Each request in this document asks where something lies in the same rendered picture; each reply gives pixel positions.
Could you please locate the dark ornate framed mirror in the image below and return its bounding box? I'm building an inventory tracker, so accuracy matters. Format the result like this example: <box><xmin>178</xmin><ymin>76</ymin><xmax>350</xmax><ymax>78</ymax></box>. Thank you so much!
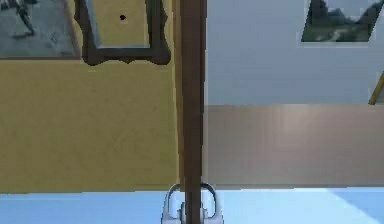
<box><xmin>73</xmin><ymin>0</ymin><xmax>172</xmax><ymax>67</ymax></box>

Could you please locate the white framed landscape picture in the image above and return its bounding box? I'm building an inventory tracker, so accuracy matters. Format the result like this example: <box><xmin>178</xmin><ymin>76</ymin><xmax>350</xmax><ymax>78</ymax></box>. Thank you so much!
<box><xmin>297</xmin><ymin>0</ymin><xmax>384</xmax><ymax>47</ymax></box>

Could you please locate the grey picture with brown frame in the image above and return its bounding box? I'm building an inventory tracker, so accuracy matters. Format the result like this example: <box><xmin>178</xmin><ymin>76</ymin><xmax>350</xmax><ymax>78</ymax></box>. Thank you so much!
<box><xmin>0</xmin><ymin>0</ymin><xmax>83</xmax><ymax>61</ymax></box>

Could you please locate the brown wooden room door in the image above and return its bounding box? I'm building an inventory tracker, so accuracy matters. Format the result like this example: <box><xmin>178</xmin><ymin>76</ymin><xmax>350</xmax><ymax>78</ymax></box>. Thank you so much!
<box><xmin>179</xmin><ymin>0</ymin><xmax>208</xmax><ymax>224</ymax></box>

